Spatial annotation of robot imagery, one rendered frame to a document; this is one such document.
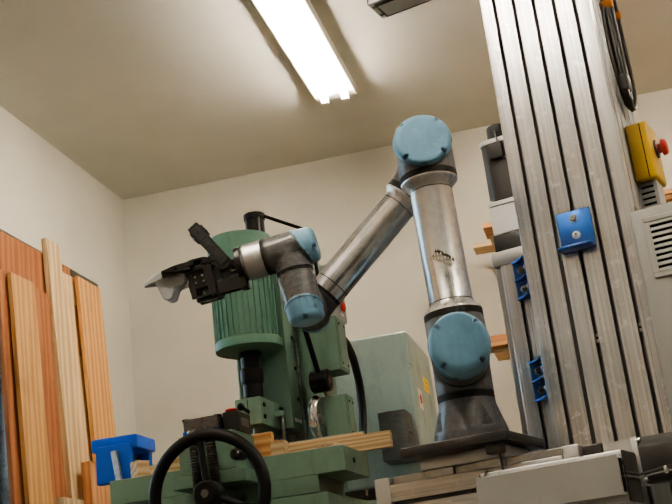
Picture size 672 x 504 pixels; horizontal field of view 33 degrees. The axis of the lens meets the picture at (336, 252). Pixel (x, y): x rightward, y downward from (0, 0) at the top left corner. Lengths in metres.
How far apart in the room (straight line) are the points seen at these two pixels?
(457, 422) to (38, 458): 2.38
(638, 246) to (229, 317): 1.08
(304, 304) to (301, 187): 3.43
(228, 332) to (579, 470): 1.16
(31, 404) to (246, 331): 1.65
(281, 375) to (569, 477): 1.15
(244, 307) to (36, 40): 1.88
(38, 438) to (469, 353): 2.52
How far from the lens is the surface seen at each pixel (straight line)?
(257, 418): 2.86
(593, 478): 2.03
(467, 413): 2.26
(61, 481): 4.57
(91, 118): 5.06
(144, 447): 3.78
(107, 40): 4.46
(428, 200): 2.25
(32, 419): 4.37
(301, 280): 2.24
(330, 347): 3.06
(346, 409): 3.00
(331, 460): 2.66
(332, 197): 5.57
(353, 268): 2.37
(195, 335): 5.59
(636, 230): 2.36
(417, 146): 2.26
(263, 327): 2.88
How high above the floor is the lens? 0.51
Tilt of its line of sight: 18 degrees up
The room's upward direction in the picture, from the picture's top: 7 degrees counter-clockwise
